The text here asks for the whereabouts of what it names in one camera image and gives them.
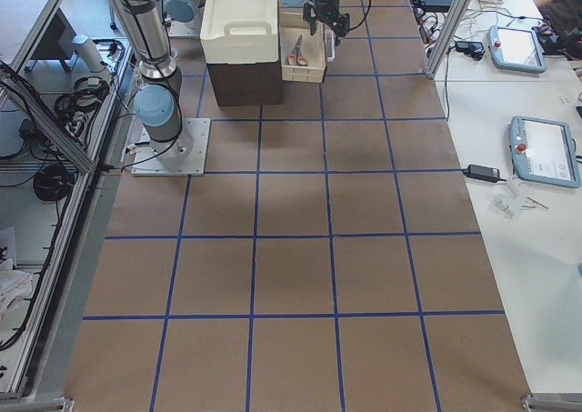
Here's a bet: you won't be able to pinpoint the blue teach pendant far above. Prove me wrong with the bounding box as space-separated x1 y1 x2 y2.
487 25 547 74

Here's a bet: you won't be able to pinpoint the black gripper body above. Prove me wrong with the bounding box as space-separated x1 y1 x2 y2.
303 0 350 37

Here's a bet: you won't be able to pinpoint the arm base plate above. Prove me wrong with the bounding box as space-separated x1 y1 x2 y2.
129 118 211 176

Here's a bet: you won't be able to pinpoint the blue teach pendant near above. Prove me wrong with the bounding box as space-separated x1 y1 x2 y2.
508 116 581 188

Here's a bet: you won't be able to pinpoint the wooden drawer with white handle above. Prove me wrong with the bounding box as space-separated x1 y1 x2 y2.
279 12 336 84

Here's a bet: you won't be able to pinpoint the grey orange scissors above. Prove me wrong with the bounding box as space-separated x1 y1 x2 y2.
286 35 308 66

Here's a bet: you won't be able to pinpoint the black corrugated cable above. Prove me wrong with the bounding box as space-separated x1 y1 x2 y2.
340 0 373 34

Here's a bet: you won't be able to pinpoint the white plastic tray box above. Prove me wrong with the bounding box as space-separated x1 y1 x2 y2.
200 0 279 65

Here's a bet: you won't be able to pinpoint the black power adapter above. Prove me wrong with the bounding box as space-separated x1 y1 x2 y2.
463 164 501 183

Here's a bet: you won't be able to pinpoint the blue teach pendant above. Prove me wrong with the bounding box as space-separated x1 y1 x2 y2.
508 116 581 188
487 25 547 74

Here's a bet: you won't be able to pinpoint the aluminium frame post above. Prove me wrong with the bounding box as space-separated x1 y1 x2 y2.
425 0 470 79

